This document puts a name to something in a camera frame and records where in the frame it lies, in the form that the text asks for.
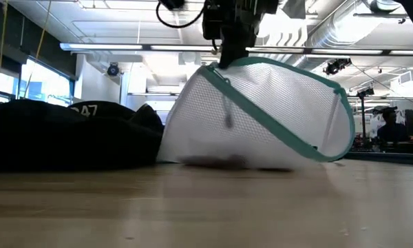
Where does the black camera stand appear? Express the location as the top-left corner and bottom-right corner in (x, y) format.
(355, 87), (375, 145)

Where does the floral printed cloth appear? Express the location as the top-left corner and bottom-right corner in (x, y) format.
(370, 110), (383, 138)

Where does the silver ventilation duct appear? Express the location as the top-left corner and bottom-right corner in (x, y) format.
(295, 0), (400, 72)

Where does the long ceiling light fixture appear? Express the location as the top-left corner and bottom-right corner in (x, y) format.
(59, 43), (413, 56)

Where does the background work table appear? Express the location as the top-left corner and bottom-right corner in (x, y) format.
(343, 137), (413, 166)

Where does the white mesh pouch teal trim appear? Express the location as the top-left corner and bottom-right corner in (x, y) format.
(156, 56), (357, 172)

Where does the yellow hanging cord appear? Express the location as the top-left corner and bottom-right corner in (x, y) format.
(0, 0), (9, 70)
(22, 0), (53, 99)

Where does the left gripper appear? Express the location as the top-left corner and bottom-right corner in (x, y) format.
(202, 0), (279, 69)

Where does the black security camera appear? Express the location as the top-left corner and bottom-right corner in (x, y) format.
(105, 61), (121, 77)

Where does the person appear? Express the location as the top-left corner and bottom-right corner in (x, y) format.
(377, 105), (407, 144)

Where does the black fabric garment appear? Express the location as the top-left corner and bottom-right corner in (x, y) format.
(0, 99), (165, 174)

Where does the black ceiling spotlight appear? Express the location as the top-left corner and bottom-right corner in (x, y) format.
(324, 57), (352, 76)

